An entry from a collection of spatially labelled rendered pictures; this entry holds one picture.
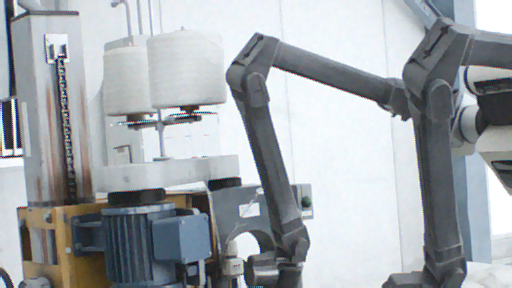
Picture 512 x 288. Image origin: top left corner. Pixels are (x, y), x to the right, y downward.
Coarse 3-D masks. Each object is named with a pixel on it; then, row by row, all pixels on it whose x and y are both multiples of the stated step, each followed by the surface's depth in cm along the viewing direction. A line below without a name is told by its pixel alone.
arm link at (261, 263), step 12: (300, 240) 212; (264, 252) 216; (276, 252) 217; (300, 252) 212; (252, 264) 211; (264, 264) 212; (276, 264) 214; (252, 276) 212; (264, 276) 212; (276, 276) 213
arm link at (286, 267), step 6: (282, 264) 215; (288, 264) 216; (294, 264) 216; (300, 264) 217; (282, 270) 215; (288, 270) 214; (294, 270) 215; (300, 270) 216; (282, 276) 215; (288, 276) 215; (294, 276) 215; (300, 276) 217; (282, 282) 216; (288, 282) 216; (294, 282) 216
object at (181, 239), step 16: (160, 224) 194; (176, 224) 192; (192, 224) 196; (208, 224) 201; (160, 240) 195; (176, 240) 193; (192, 240) 196; (208, 240) 200; (160, 256) 195; (176, 256) 193; (192, 256) 195; (208, 256) 200
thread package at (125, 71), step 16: (128, 48) 226; (144, 48) 227; (112, 64) 226; (128, 64) 225; (144, 64) 226; (112, 80) 226; (128, 80) 225; (144, 80) 226; (112, 96) 226; (128, 96) 225; (144, 96) 226; (112, 112) 227; (128, 112) 225; (144, 112) 227
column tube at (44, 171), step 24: (24, 24) 210; (48, 24) 211; (72, 24) 214; (24, 48) 211; (72, 48) 214; (24, 72) 213; (48, 72) 211; (72, 72) 214; (24, 96) 214; (48, 96) 211; (72, 96) 214; (48, 120) 211; (72, 120) 214; (24, 144) 217; (48, 144) 211; (24, 168) 218; (48, 168) 211; (48, 192) 211; (48, 240) 211
